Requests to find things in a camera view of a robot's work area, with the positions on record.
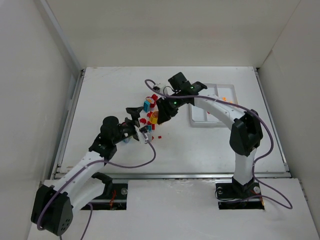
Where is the yellow butterfly lego block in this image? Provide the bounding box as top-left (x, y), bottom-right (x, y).
top-left (149, 111), bottom-right (159, 124)

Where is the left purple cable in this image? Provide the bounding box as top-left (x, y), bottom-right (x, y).
top-left (36, 132), bottom-right (157, 240)

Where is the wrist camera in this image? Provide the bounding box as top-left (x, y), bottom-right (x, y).
top-left (133, 125), bottom-right (153, 144)
top-left (152, 83), bottom-right (169, 95)

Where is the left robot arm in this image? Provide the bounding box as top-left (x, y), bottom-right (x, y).
top-left (30, 106), bottom-right (143, 236)

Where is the red flower lego block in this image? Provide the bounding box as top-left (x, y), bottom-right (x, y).
top-left (145, 94), bottom-right (158, 105)

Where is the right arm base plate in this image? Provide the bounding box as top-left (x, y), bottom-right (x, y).
top-left (215, 182), bottom-right (265, 210)

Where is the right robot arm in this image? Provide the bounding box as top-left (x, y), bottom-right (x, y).
top-left (152, 72), bottom-right (263, 199)

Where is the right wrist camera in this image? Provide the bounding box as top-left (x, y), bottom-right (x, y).
top-left (152, 83), bottom-right (169, 95)

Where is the white divided tray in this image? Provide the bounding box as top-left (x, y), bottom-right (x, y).
top-left (189, 83), bottom-right (238, 129)

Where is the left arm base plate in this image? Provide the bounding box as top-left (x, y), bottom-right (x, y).
top-left (90, 182), bottom-right (128, 211)

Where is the purple cable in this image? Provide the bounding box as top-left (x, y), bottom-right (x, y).
top-left (36, 132), bottom-right (157, 240)
top-left (144, 79), bottom-right (293, 210)

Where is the teal long lego brick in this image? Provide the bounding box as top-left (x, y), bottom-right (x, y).
top-left (143, 100), bottom-right (151, 113)

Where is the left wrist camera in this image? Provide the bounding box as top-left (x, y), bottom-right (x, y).
top-left (133, 125), bottom-right (153, 144)

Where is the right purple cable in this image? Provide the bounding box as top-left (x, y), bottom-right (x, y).
top-left (144, 79), bottom-right (293, 210)

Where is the aluminium rail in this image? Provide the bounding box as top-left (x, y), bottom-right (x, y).
top-left (106, 171), bottom-right (292, 180)

